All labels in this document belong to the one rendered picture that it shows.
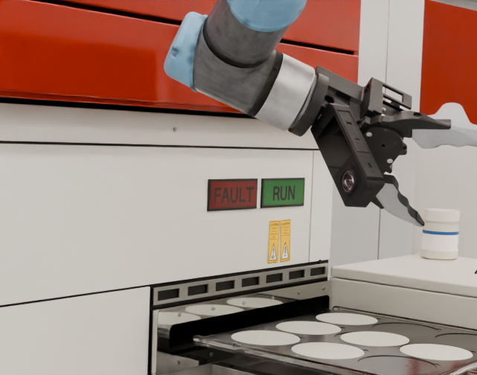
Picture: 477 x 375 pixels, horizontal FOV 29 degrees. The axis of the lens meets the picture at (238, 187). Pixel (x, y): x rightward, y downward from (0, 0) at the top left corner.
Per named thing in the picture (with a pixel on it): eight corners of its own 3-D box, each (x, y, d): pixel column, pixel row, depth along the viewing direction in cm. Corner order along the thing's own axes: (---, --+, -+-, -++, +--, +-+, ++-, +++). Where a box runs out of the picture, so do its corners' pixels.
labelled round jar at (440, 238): (414, 257, 184) (417, 209, 183) (431, 254, 189) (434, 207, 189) (447, 261, 179) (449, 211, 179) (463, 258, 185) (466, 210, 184)
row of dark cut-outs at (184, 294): (150, 304, 132) (150, 287, 132) (324, 276, 166) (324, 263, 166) (153, 305, 132) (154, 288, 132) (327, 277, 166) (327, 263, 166)
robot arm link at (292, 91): (277, 80, 95) (245, 134, 101) (318, 99, 96) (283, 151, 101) (287, 40, 101) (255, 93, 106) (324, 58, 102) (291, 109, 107)
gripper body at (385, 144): (419, 97, 104) (324, 50, 102) (417, 145, 98) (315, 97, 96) (384, 142, 109) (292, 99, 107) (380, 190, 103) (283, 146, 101)
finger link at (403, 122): (450, 107, 97) (365, 112, 100) (450, 116, 96) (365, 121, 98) (452, 142, 100) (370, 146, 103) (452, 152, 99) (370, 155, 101)
